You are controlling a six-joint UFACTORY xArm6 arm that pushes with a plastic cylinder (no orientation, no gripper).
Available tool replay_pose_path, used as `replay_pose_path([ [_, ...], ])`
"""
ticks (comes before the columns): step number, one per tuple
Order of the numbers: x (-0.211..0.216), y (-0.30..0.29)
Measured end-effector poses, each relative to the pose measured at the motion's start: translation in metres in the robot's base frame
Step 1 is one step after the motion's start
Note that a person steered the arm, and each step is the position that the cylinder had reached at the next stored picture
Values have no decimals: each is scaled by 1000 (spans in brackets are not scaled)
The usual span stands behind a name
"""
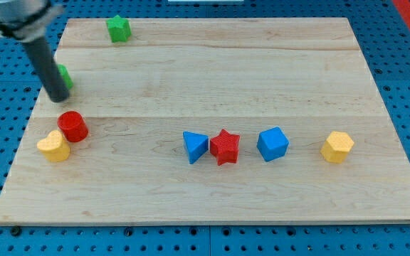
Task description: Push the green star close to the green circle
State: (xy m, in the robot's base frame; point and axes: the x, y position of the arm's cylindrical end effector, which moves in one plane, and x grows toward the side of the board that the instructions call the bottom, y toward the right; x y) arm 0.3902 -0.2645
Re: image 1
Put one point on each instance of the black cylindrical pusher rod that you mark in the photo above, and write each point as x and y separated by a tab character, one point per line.
41	57

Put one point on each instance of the green circle block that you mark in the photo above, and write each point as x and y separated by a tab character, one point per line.
65	75

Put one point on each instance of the green star block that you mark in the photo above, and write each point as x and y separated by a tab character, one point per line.
119	29

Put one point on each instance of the red star block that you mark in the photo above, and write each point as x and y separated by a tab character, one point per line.
225	147

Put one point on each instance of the red cylinder block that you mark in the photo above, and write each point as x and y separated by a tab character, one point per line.
73	126

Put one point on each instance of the yellow heart block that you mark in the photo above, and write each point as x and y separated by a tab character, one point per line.
54	147

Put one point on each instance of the blue triangle block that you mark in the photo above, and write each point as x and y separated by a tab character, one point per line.
195	145

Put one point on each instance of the wooden board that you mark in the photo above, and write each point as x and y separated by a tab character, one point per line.
307	76

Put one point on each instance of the blue cube block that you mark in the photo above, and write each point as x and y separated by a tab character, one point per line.
272	144

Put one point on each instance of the yellow hexagon block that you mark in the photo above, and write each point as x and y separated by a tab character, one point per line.
336	147

